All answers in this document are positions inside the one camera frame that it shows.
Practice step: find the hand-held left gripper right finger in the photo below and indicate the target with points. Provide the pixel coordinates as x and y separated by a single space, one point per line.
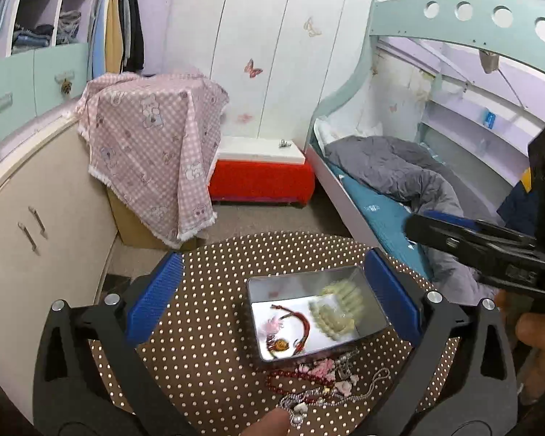
390 302

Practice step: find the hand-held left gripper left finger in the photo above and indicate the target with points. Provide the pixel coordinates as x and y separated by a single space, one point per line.
156 299

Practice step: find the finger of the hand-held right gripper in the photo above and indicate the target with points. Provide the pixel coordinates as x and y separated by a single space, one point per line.
440 236
449 219

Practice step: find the silver metal tin box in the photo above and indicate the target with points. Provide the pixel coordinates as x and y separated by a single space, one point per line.
299 281

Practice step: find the person's right forearm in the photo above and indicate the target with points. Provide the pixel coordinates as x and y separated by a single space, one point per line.
542 374

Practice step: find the person's right hand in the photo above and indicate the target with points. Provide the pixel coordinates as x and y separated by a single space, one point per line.
538 329

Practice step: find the person's left hand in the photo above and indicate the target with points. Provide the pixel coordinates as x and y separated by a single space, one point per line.
270 423

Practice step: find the person's navy yellow jacket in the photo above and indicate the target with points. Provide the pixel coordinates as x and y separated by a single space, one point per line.
517 204

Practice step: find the brown polka dot tablecloth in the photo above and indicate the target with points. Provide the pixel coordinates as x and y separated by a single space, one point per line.
209 327

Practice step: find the teal bed sheet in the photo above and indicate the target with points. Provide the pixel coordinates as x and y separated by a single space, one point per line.
377 218

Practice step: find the grey duvet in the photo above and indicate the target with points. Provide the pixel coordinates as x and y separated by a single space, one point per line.
404 168

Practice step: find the brown cardboard box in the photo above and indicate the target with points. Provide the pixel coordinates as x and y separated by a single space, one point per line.
131 225

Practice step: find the small blue tag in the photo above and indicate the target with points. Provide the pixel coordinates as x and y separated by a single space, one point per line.
489 120

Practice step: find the pink flower charm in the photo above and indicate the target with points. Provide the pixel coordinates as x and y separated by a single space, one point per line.
271 326

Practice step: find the amber pendant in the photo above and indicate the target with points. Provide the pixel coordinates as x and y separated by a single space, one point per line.
280 344

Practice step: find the beige cabinet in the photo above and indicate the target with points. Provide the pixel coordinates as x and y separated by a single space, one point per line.
27 281

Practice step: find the white patterned pillow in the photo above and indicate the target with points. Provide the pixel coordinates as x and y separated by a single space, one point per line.
336 129

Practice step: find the grey hanging pouch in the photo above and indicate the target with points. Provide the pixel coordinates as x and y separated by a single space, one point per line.
488 61

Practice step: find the pink checked bear cloth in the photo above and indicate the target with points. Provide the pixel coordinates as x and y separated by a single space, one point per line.
154 145

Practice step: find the red storage bench white top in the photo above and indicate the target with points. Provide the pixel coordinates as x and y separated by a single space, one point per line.
261 177

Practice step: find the small metal clip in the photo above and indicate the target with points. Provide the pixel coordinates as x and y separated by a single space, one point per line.
285 144

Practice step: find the mint green bunk bed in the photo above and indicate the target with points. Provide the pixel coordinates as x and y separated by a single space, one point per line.
404 18

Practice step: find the pinecone drawer knob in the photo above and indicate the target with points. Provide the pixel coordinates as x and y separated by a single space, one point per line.
66 86

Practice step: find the beige butterfly sticker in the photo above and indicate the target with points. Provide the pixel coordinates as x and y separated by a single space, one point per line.
312 27

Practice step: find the mint green drawer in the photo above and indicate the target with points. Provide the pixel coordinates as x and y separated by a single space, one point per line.
9 95
50 77

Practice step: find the pink butterfly sticker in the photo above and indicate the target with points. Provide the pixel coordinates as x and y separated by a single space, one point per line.
253 69

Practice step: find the white wardrobe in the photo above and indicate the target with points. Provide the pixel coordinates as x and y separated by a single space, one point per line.
277 32

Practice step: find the hanging tan garment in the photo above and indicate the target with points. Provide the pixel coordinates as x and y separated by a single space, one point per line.
113 36

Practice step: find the hanging black garment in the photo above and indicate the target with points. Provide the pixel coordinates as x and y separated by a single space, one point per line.
135 29

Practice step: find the hanging light blue garment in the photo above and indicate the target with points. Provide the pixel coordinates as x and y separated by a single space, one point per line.
97 32

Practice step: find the folded grey clothes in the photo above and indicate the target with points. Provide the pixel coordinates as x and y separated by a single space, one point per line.
69 26

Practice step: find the folded blue clothes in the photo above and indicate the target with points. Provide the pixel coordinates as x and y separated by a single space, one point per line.
32 37

